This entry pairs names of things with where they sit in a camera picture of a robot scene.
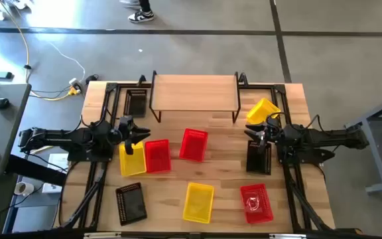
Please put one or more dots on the black frame clamp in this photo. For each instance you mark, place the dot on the black frame clamp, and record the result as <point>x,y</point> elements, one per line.
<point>243,79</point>
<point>141,80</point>

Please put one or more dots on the grey metal table frame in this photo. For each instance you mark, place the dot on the grey metal table frame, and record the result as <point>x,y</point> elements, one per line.
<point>377,156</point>

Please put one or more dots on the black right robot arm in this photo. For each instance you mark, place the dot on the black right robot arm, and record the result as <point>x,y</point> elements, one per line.
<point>327,136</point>

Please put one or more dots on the white power strip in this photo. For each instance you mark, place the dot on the white power strip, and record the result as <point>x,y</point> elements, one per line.
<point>74,82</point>

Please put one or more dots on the person's leg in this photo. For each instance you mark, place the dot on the person's leg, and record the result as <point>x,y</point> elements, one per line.
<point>144,5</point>

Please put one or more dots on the person's shoe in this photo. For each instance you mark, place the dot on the person's shoe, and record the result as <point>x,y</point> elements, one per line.
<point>141,16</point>

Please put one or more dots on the silver metal bracket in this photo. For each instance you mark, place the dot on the silver metal bracket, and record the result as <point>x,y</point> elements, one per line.
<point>102,235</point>
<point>288,236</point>

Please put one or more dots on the white cardboard box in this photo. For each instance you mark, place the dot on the white cardboard box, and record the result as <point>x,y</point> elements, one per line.
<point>57,162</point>

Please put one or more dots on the yellow plastic basket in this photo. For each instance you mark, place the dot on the yellow plastic basket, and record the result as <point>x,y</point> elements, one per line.
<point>198,203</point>
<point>135,165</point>
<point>260,111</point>

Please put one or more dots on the black plastic basket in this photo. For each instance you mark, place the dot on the black plastic basket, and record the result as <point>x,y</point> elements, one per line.
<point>259,163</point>
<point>131,204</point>
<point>135,104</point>

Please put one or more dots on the small black desk object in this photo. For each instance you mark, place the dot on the small black desk object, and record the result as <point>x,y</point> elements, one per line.
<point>1,103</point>

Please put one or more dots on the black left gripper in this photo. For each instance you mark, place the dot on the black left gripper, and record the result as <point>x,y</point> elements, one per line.
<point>126,129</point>

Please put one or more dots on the wooden shelf black metal legs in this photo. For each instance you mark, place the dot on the wooden shelf black metal legs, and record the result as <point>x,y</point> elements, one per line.
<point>194,93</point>

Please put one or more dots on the black power plug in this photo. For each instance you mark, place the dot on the black power plug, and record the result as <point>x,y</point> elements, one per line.
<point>92,78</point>

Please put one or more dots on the black desk foot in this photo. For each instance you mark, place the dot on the black desk foot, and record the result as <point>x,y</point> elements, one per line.
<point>35,171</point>

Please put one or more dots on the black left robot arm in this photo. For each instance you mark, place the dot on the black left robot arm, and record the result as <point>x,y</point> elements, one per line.
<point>61,136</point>

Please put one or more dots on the white cup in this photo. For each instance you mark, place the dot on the white cup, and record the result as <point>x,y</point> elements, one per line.
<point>23,189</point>

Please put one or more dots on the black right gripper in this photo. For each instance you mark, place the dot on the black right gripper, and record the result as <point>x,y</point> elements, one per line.
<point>272,131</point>

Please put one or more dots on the red plastic basket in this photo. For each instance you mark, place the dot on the red plastic basket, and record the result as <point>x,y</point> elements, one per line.
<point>193,145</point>
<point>158,156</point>
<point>258,214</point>

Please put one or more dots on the black aluminium table frame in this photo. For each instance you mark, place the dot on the black aluminium table frame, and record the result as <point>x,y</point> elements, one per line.
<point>110,87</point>

